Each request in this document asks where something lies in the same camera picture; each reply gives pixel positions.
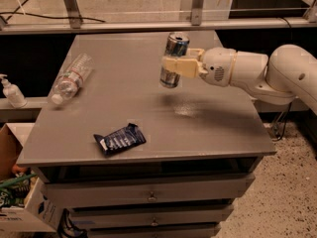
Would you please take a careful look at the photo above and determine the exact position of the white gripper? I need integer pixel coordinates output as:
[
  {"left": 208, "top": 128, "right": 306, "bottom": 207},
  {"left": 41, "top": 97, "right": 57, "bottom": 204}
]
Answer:
[{"left": 161, "top": 48, "right": 237, "bottom": 87}]

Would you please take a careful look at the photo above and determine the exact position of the red bull can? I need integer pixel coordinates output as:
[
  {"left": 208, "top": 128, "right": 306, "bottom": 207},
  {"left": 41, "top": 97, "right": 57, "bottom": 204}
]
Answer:
[{"left": 159, "top": 32, "right": 189, "bottom": 88}]

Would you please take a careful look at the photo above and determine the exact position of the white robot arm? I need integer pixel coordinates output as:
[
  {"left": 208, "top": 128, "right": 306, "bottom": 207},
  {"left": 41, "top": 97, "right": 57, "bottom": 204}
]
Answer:
[{"left": 160, "top": 45, "right": 317, "bottom": 113}]

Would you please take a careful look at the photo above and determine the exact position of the dark blue rxbar wrapper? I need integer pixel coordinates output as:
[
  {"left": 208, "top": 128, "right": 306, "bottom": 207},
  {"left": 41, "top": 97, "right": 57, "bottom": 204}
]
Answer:
[{"left": 93, "top": 123, "right": 147, "bottom": 156}]

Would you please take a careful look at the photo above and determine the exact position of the grey drawer cabinet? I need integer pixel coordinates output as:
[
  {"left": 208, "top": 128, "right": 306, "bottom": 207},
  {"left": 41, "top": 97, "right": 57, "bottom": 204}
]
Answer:
[{"left": 19, "top": 33, "right": 274, "bottom": 238}]

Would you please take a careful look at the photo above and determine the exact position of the clear plastic water bottle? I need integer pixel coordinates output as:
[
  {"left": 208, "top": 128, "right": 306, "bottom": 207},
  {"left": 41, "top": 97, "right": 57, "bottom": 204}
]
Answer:
[{"left": 51, "top": 54, "right": 92, "bottom": 105}]

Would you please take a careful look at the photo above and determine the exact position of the white pump dispenser bottle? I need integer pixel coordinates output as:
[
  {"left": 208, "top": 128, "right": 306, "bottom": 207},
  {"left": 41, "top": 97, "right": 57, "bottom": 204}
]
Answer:
[{"left": 0, "top": 74, "right": 27, "bottom": 108}]

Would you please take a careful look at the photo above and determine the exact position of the cardboard box with items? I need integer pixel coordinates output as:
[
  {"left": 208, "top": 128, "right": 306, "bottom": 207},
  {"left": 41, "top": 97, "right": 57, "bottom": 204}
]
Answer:
[{"left": 0, "top": 123, "right": 62, "bottom": 232}]

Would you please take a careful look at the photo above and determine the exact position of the metal frame rail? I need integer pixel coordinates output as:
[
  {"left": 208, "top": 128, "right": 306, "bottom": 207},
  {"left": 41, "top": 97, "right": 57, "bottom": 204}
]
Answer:
[{"left": 0, "top": 0, "right": 316, "bottom": 34}]

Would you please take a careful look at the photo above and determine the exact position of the black cable behind table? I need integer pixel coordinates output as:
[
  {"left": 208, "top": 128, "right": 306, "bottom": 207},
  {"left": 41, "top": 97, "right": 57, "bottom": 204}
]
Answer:
[{"left": 0, "top": 0, "right": 107, "bottom": 24}]

